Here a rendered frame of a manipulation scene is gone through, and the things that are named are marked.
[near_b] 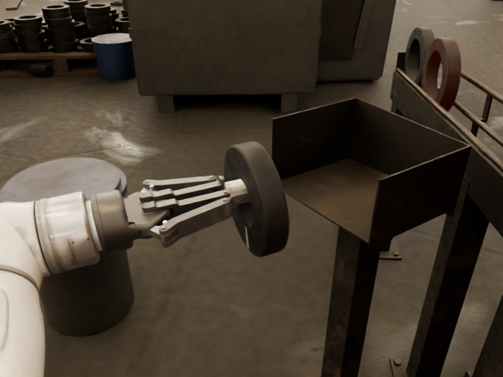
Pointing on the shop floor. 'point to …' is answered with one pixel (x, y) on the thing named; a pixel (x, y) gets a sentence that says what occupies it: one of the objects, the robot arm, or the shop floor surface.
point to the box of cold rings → (224, 48)
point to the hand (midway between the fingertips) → (251, 188)
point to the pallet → (58, 37)
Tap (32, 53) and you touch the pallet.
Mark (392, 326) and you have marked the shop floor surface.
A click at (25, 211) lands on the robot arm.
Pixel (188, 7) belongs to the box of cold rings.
